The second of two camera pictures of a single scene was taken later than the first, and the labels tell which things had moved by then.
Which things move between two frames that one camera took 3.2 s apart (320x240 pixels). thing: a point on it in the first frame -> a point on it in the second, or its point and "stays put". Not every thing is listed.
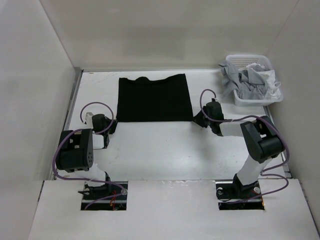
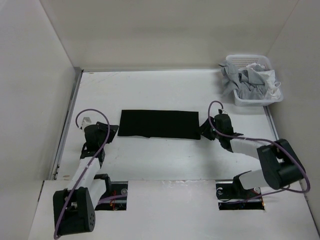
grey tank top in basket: x=248 y=83 stays put
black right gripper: x=197 y=119 -> x=204 y=130
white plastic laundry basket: x=243 y=60 stays put
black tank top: x=143 y=100 -> x=159 y=124
